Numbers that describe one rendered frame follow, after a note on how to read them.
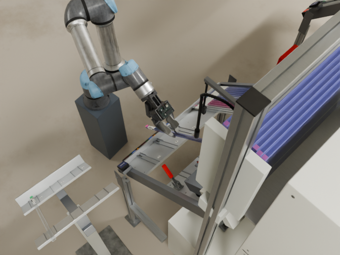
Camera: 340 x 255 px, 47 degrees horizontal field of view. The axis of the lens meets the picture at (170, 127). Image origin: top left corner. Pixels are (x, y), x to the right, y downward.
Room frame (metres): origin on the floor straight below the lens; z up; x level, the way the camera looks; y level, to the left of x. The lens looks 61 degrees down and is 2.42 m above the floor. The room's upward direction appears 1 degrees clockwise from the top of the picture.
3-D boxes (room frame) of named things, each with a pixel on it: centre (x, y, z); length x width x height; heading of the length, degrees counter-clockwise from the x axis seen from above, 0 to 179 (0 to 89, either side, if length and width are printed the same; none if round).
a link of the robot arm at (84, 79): (1.22, 0.41, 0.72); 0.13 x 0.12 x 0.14; 114
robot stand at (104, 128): (1.22, 0.42, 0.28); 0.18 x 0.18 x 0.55; 51
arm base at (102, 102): (1.22, 0.42, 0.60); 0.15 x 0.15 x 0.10
